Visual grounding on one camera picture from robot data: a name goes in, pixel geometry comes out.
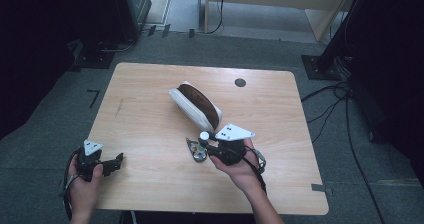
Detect person's right hand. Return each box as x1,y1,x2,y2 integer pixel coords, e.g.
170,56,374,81
208,138,265,194

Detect black cabinet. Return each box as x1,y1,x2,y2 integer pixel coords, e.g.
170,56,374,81
112,0,153,44

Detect left hand-held gripper cable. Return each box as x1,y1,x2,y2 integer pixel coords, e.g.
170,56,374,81
59,148,83,222

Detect white capped glue stick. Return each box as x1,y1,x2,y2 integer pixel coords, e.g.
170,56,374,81
198,131,211,152

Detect person's left hand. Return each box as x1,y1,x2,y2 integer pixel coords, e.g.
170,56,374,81
67,163,105,218

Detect gray tape piece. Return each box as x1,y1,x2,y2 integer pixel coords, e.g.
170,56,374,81
311,183,335,197

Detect dark curtain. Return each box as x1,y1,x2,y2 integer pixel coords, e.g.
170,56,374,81
0,0,118,141
344,0,424,189

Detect black floor cables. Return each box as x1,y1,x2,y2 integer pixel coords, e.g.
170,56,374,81
300,79,389,224

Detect black stand with base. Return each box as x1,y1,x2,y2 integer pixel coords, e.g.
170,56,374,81
300,0,369,82

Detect right hand-held gripper cable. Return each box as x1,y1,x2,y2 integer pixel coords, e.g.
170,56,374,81
239,146,268,196

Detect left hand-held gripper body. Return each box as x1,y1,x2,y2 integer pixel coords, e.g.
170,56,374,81
75,139,104,183

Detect black stand base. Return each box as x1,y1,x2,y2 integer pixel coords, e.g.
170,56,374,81
72,39,116,70

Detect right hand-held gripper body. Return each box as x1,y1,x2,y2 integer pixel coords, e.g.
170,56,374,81
208,123,257,167

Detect hand-held gripper cable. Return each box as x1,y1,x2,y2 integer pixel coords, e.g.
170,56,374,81
59,148,83,222
239,146,268,196

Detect white pencil case brown lining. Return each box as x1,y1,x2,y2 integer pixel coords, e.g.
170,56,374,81
168,81,224,134

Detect black hanging cable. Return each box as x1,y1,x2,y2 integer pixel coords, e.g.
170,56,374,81
204,0,227,35

